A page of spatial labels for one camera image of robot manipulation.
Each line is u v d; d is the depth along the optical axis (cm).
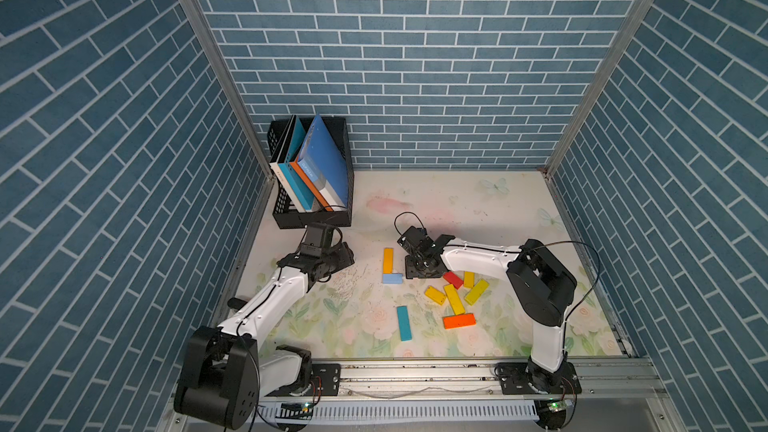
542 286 50
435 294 89
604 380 76
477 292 89
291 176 85
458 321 83
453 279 91
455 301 87
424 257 69
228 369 40
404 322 83
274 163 81
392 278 91
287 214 104
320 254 66
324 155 102
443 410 71
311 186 89
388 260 96
